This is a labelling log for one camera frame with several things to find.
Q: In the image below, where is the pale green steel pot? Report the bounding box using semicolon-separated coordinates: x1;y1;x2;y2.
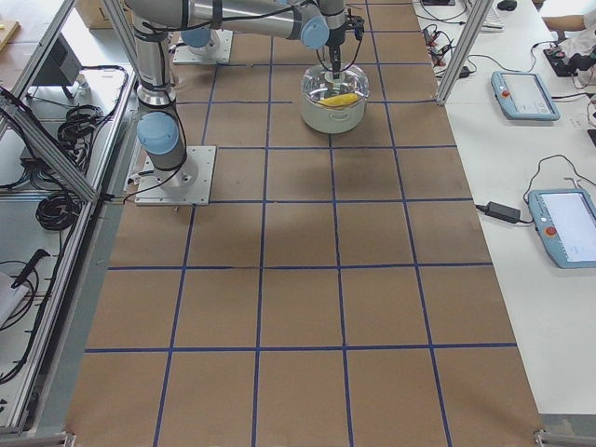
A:
301;90;368;134

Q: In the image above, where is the blue teach pendant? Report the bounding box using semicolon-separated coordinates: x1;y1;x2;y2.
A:
528;188;595;269
491;72;561;122

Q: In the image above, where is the black power adapter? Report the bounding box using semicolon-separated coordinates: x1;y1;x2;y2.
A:
485;201;521;224

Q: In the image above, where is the near blue teach pendant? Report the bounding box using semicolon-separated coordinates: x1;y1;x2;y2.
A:
528;188;595;269

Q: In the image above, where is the yellow corn cob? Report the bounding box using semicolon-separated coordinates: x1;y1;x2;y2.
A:
318;93;359;108

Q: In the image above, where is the glass pot lid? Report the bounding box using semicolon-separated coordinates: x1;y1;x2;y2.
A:
301;64;370;106

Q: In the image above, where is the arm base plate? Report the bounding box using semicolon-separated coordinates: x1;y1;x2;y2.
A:
173;28;233;65
133;146;216;206

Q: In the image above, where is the aluminium frame post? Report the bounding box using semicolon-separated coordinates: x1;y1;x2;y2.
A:
436;0;492;106

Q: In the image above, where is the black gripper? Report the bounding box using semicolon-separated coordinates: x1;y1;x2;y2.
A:
325;7;365;78

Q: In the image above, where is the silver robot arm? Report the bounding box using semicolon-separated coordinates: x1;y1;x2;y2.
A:
126;1;365;205
181;27;221;62

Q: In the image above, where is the brown paper table mat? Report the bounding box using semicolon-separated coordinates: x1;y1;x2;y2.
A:
66;1;539;446

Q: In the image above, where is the far blue teach pendant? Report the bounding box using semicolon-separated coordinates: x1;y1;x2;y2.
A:
491;72;561;122

